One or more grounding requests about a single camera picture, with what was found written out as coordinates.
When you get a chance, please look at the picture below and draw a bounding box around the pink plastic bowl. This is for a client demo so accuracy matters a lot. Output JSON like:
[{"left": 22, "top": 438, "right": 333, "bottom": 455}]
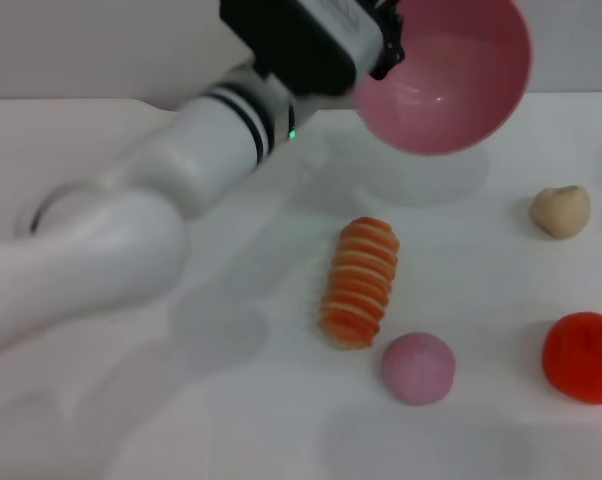
[{"left": 351, "top": 0, "right": 535, "bottom": 157}]

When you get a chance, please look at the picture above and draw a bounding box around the orange striped bread roll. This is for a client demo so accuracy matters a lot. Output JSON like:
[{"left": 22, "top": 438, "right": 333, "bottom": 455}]
[{"left": 319, "top": 216, "right": 401, "bottom": 351}]

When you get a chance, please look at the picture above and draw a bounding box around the red-orange round bread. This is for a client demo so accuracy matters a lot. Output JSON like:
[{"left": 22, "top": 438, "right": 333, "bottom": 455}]
[{"left": 541, "top": 311, "right": 602, "bottom": 405}]

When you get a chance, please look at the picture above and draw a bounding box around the beige heart-shaped bun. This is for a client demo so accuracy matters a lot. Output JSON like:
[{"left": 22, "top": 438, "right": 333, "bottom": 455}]
[{"left": 528, "top": 184, "right": 592, "bottom": 241}]

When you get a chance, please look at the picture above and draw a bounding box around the pink round bun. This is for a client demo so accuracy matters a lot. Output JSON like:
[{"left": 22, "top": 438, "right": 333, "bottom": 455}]
[{"left": 380, "top": 332, "right": 456, "bottom": 406}]

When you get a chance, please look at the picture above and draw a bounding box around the left wrist camera housing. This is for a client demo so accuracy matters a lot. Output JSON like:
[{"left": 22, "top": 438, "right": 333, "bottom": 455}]
[{"left": 218, "top": 0, "right": 385, "bottom": 101}]

